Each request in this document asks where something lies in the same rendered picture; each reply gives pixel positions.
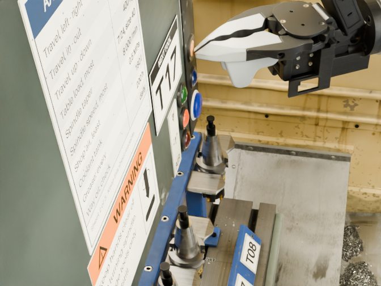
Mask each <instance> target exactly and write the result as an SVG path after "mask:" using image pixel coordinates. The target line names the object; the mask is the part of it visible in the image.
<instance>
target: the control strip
mask: <svg viewBox="0 0 381 286"><path fill-rule="evenodd" d="M180 13H181V27H182V35H183V52H184V66H185V81H186V84H185V83H184V82H182V83H181V84H180V85H179V88H178V91H177V105H178V107H179V108H181V111H180V117H179V127H180V129H181V130H182V131H183V134H182V138H181V149H182V151H184V152H185V151H187V149H188V148H186V147H185V139H186V135H187V132H188V131H189V133H190V136H191V138H192V135H193V132H194V129H195V126H196V123H197V120H198V118H194V116H193V103H194V97H195V95H196V93H197V92H198V81H197V83H196V84H195V86H193V85H192V77H193V71H194V69H196V71H197V63H196V58H195V56H194V54H193V55H192V56H191V42H192V40H193V41H194V48H195V47H196V45H195V35H194V16H193V0H180ZM184 86H185V87H186V89H187V93H188V95H187V103H188V107H187V106H185V105H184V104H182V102H181V94H182V90H183V87H184ZM185 110H188V113H189V128H186V127H187V126H186V127H184V123H183V121H184V113H185Z"/></svg>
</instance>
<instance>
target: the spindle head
mask: <svg viewBox="0 0 381 286"><path fill-rule="evenodd" d="M138 7H139V15H140V20H141V28H142V37H143V46H144V50H145V59H146V67H147V76H148V74H149V72H150V69H151V67H152V65H153V63H154V61H155V59H156V56H157V54H158V52H159V50H160V48H161V46H162V43H163V41H164V38H165V36H166V34H167V32H168V30H169V28H170V25H171V23H172V21H173V19H174V17H175V15H177V23H178V31H179V44H180V58H181V72H182V74H181V77H180V79H179V82H178V84H177V87H176V90H175V92H174V94H173V97H172V100H171V102H170V105H169V107H168V110H167V113H166V115H165V117H164V120H163V123H162V126H161V128H160V131H159V133H158V136H156V135H155V126H154V118H153V109H152V110H151V113H150V116H149V118H148V120H147V123H149V127H150V135H151V143H152V148H153V156H154V163H155V172H156V179H157V184H158V192H159V200H160V203H159V205H158V209H157V211H156V214H155V217H154V220H153V223H152V226H151V229H150V232H149V235H148V237H147V240H146V243H145V246H144V249H143V252H142V255H141V258H140V260H139V264H138V266H137V269H136V272H135V275H134V278H133V281H132V284H131V286H138V283H139V280H140V278H141V275H142V271H143V268H144V266H145V263H146V259H147V256H148V254H149V251H150V248H151V245H152V242H153V239H154V236H155V233H156V230H157V227H158V224H159V221H160V218H161V215H162V212H163V209H164V206H165V203H166V200H167V197H168V194H169V192H170V189H171V186H172V182H173V179H174V175H173V165H172V155H171V145H170V136H169V129H168V119H167V118H168V115H169V112H170V110H171V107H172V105H173V101H174V100H175V99H176V106H177V118H178V124H179V117H180V111H181V108H179V107H178V105H177V91H178V88H179V85H180V84H181V83H182V82H184V83H185V84H186V81H185V66H184V52H183V40H182V32H181V18H180V4H179V0H138ZM147 123H146V125H145V128H146V126H147ZM145 128H144V130H145ZM144 130H143V132H142V134H141V137H142V135H143V133H144ZM182 134H183V131H182V130H181V129H180V127H179V136H180V148H181V138H182ZM141 137H140V139H139V142H140V140H141ZM139 142H138V144H139ZM138 144H137V147H138ZM137 147H136V149H135V151H134V154H135V152H136V150H137ZM182 153H183V151H182V149H181V155H182ZM134 154H133V156H132V159H133V157H134ZM132 159H131V161H130V164H131V162H132ZM130 164H129V166H130ZM129 166H128V168H127V171H128V169H129ZM127 171H126V173H127ZM126 173H125V175H124V178H125V176H126ZM124 178H123V180H122V182H121V185H122V183H123V181H124ZM121 185H120V188H121ZM120 188H119V189H118V192H119V190H120ZM118 192H117V195H118ZM117 195H116V197H117ZM116 197H115V199H114V202H113V204H112V206H111V209H110V211H109V213H108V216H107V219H108V217H109V214H110V212H111V210H112V207H113V205H114V203H115V200H116ZM107 219H106V221H105V223H104V226H103V228H102V230H101V233H100V235H99V238H100V236H101V234H102V231H103V229H104V227H105V224H106V222H107ZM99 238H98V240H97V242H96V245H97V244H98V241H99ZM96 245H95V247H94V250H93V252H92V254H91V255H90V254H89V252H88V248H87V244H86V240H85V237H84V234H83V230H82V226H81V222H80V220H79V216H78V212H77V208H76V206H75V202H74V198H73V194H72V191H71V188H70V184H69V180H68V178H67V174H66V170H65V167H64V163H63V160H62V156H61V152H60V149H59V146H58V142H57V139H56V135H55V132H54V128H53V124H52V121H51V118H50V114H49V110H48V106H47V104H46V100H45V96H44V93H43V89H42V86H41V82H40V78H39V75H38V72H37V69H36V65H35V61H34V58H33V54H32V51H31V47H30V44H29V40H28V36H27V33H26V29H25V26H24V23H23V19H22V15H21V12H20V8H19V5H18V0H0V286H92V282H91V279H90V276H89V273H88V269H87V267H88V265H89V262H90V260H91V258H92V255H93V253H94V251H95V248H96Z"/></svg>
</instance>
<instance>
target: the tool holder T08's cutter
mask: <svg viewBox="0 0 381 286"><path fill-rule="evenodd" d="M202 196H203V198H205V197H206V198H207V199H208V202H214V203H215V200H216V199H220V200H222V199H223V198H224V196H225V188H224V189H223V190H222V191H220V192H219V193H218V194H217V195H208V194H202Z"/></svg>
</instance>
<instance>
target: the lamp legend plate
mask: <svg viewBox="0 0 381 286"><path fill-rule="evenodd" d="M167 119H168V129H169V136H170V145H171V155H172V165H173V175H174V178H175V177H176V174H177V171H178V168H179V165H180V162H181V148H180V136H179V124H178V118H177V106H176V99H175V100H174V101H173V105H172V107H171V110H170V112H169V115H168V118H167Z"/></svg>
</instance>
